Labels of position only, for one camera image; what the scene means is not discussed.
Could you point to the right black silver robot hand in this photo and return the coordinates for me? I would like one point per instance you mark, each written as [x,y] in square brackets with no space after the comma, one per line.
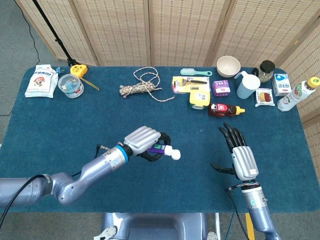
[245,162]

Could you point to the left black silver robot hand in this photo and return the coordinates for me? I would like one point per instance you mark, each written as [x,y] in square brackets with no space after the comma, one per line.
[141,140]

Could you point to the purple toothpaste tube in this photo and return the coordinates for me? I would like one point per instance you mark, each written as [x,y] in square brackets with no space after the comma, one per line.
[160,150]

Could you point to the white round plastic cap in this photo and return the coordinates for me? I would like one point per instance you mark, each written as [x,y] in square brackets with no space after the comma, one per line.
[176,155]

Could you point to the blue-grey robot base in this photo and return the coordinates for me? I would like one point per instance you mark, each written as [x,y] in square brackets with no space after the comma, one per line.
[155,227]

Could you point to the dark red sauce bottle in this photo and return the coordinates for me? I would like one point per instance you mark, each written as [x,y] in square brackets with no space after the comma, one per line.
[221,110]

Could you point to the drink bottle yellow cap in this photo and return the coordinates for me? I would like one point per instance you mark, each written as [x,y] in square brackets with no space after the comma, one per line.
[292,96]

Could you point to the blue felt table cloth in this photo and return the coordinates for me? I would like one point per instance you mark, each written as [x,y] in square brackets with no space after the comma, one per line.
[162,187]

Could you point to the yellow floor tape strip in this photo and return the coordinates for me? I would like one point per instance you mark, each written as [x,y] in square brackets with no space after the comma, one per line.
[248,226]

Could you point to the razor in yellow card pack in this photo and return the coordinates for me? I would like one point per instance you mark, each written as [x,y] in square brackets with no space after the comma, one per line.
[178,85]

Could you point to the cake snack packet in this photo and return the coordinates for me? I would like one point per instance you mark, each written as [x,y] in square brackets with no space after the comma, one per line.
[264,97]

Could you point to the white pole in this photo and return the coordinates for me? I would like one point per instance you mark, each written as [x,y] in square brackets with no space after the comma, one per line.
[217,225]

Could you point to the yellow green box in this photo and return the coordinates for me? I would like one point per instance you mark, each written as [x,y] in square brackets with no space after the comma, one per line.
[198,98]

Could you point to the light blue plastic jug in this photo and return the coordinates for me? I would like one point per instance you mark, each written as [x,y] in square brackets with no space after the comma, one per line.
[246,87]

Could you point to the purple box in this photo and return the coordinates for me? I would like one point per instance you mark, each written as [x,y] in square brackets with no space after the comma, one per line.
[221,88]

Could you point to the teal hairbrush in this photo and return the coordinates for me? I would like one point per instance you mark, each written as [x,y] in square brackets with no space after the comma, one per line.
[187,71]

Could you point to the white blue milk carton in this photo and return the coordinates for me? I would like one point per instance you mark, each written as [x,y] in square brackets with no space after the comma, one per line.
[281,85]

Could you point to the clear plastic jar of clips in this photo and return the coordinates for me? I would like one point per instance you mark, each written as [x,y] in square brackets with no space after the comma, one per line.
[71,86]

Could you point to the glass jar black lid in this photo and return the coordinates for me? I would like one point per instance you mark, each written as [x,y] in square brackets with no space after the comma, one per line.
[266,73]

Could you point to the yellow tape measure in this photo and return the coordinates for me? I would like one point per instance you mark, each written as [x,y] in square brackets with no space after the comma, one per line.
[78,70]

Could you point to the beige bowl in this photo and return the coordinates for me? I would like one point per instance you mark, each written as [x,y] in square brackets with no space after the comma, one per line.
[227,66]

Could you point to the blue binder clip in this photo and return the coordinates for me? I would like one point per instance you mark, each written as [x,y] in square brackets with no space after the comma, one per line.
[58,70]

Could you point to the bamboo folding screen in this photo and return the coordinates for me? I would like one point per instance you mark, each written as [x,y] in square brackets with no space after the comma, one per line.
[117,30]
[310,62]

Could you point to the white printed pouch bag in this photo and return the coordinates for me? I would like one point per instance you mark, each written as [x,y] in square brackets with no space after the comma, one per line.
[40,82]

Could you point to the black tripod stand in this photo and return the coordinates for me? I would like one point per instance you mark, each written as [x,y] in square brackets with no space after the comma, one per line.
[57,40]

